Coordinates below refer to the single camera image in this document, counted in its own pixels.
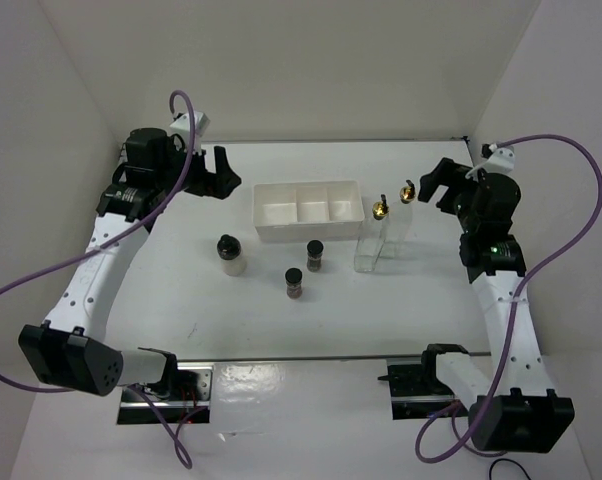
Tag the white salt shaker black cap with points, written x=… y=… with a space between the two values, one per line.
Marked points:
x=230 y=252

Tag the front spice jar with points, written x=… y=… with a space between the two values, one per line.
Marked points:
x=293 y=279

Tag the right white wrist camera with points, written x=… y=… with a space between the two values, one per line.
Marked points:
x=497 y=159

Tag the spice jar near tray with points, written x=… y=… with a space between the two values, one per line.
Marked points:
x=315 y=250

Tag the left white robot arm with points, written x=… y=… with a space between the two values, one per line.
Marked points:
x=68 y=348

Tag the white divided organizer tray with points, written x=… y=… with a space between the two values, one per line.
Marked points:
x=304 y=211

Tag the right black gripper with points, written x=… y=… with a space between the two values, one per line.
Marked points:
x=447 y=173

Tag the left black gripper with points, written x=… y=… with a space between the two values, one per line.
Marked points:
x=218 y=185

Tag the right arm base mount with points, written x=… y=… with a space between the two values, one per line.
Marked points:
x=420 y=385

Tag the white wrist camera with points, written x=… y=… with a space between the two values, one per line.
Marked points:
x=497 y=159
x=182 y=124

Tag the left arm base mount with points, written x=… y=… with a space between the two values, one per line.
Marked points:
x=187 y=402

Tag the glass oil bottle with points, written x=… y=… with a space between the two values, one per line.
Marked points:
x=399 y=221
x=372 y=236

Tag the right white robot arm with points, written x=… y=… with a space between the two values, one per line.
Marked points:
x=518 y=410

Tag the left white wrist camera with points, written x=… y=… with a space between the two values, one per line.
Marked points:
x=182 y=124

